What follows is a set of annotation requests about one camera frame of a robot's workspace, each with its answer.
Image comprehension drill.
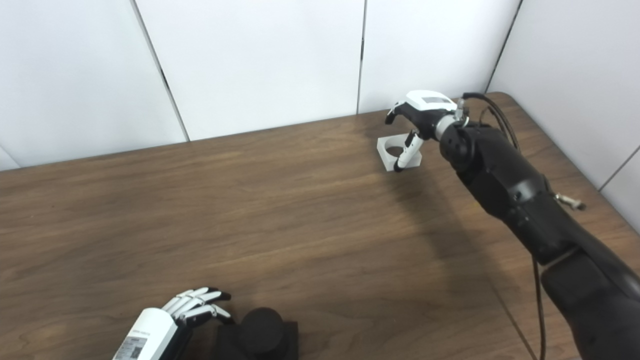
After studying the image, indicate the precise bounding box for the black peg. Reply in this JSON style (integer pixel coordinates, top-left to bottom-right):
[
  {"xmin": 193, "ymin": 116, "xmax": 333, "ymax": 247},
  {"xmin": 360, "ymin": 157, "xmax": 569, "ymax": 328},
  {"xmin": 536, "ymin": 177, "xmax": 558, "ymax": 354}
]
[{"xmin": 215, "ymin": 307, "xmax": 299, "ymax": 360}]

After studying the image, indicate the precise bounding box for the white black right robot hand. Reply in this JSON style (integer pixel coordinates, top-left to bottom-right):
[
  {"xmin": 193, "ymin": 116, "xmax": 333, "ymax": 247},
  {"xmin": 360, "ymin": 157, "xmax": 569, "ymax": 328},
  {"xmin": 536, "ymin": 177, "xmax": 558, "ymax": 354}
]
[{"xmin": 385, "ymin": 90, "xmax": 468, "ymax": 173}]

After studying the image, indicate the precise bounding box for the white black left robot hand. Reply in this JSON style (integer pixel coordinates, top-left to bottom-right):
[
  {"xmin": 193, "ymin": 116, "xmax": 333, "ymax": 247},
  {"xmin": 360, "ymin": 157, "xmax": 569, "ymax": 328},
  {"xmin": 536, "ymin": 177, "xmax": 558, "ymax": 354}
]
[{"xmin": 112, "ymin": 286, "xmax": 233, "ymax": 360}]

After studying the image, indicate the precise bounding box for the white square piece with hole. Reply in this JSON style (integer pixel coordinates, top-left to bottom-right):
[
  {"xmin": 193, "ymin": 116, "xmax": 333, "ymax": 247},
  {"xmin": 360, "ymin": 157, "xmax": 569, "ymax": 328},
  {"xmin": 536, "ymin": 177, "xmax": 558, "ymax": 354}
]
[{"xmin": 376, "ymin": 132, "xmax": 423, "ymax": 172}]

